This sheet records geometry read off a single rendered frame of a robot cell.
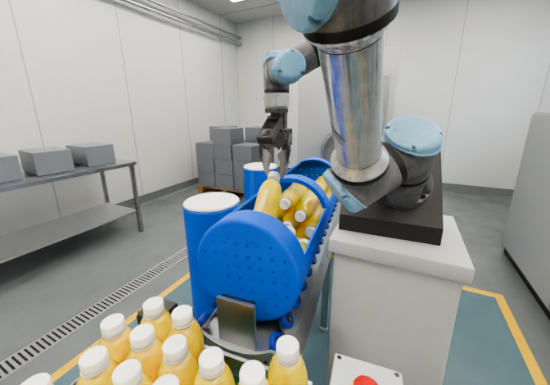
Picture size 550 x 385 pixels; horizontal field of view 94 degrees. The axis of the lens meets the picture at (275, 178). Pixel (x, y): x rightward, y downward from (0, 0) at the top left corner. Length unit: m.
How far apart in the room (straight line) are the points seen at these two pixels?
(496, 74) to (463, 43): 0.73
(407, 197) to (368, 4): 0.51
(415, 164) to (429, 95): 4.94
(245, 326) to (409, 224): 0.48
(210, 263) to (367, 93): 0.55
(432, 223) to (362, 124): 0.41
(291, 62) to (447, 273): 0.59
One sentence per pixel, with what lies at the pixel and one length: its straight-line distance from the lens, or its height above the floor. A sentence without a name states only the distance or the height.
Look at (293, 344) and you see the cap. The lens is 0.52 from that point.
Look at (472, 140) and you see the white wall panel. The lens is 5.66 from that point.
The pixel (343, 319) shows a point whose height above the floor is 0.90.
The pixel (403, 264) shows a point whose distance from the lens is 0.72.
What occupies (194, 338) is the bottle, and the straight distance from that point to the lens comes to 0.61.
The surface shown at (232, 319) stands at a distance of 0.71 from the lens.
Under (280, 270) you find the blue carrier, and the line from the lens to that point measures 0.64.
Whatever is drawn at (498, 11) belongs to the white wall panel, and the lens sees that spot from 5.82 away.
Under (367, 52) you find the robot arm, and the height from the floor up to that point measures 1.55.
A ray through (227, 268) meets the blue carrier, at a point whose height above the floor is 1.10.
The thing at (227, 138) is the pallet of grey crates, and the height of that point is 1.03.
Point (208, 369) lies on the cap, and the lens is 0.50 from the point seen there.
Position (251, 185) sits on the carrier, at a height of 0.90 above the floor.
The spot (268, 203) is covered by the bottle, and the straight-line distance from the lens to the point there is 0.74.
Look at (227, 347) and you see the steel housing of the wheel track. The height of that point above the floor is 0.93.
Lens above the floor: 1.48
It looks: 15 degrees down
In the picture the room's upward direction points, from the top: straight up
